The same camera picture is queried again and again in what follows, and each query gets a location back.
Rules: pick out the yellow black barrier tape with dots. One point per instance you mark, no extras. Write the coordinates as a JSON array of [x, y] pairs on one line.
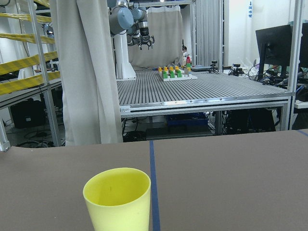
[[19, 11]]

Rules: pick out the tray of coloured blocks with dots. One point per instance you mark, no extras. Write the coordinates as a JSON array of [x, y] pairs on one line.
[[177, 73]]

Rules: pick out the black computer monitor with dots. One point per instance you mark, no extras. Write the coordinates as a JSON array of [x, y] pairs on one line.
[[274, 47]]

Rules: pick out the aluminium slatted workbench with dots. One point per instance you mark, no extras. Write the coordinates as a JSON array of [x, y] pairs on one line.
[[149, 95]]

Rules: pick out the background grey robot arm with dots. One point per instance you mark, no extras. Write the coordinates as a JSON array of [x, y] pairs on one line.
[[130, 20]]

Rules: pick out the yellow plastic cup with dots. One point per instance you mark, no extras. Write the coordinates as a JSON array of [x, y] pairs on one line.
[[119, 200]]

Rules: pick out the grey curtain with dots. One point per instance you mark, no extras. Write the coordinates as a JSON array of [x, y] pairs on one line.
[[90, 96]]

